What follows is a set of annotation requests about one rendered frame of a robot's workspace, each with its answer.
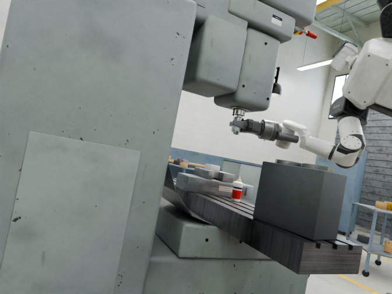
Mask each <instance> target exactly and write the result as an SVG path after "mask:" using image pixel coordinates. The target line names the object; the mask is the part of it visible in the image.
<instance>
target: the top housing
mask: <svg viewBox="0 0 392 294"><path fill-rule="evenodd" d="M258 1H260V2H262V3H264V4H266V5H268V6H270V7H272V8H274V9H277V10H279V11H281V12H283V13H285V14H287V15H289V16H291V17H293V18H294V19H295V26H297V27H299V28H301V29H302V28H304V27H307V26H310V25H311V24H312V23H313V22H314V16H315V12H316V6H317V0H258Z"/></svg>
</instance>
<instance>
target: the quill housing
mask: <svg viewBox="0 0 392 294"><path fill-rule="evenodd" d="M280 45H281V44H280V41H279V40H278V39H276V38H274V37H271V36H269V35H267V34H265V33H262V32H260V31H258V30H256V29H253V28H251V27H247V38H246V44H245V48H244V54H243V60H242V63H241V70H240V76H239V82H238V86H237V90H236V91H235V92H233V93H228V94H223V95H220V96H215V97H214V99H213V101H214V103H215V104H216V105H217V106H220V107H224V108H226V109H231V107H232V106H237V107H244V108H247V109H250V112H246V113H251V112H258V111H265V110H267V109H268V108H269V106H270V101H271V95H272V88H273V84H274V78H275V72H276V68H277V62H278V55H279V49H280ZM231 110H232V109H231Z"/></svg>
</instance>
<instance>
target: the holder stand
mask: <svg viewBox="0 0 392 294"><path fill-rule="evenodd" d="M334 170H335V169H334V168H331V167H326V166H320V165H316V164H308V163H297V162H291V161H287V160H280V159H275V163H272V162H266V161H263V163H262V168H261V174H260V180H259V185H258V191H257V197H256V201H255V207H254V213H253V218H255V219H258V220H260V221H263V222H265V223H269V224H270V225H274V226H276V227H279V228H281V229H284V230H287V231H289V232H292V233H295V234H297V235H300V236H303V237H305V238H308V239H310V240H336V239H337V233H338V227H339V223H340V216H341V209H342V203H343V199H344V192H345V186H346V182H347V176H346V175H343V174H338V173H334Z"/></svg>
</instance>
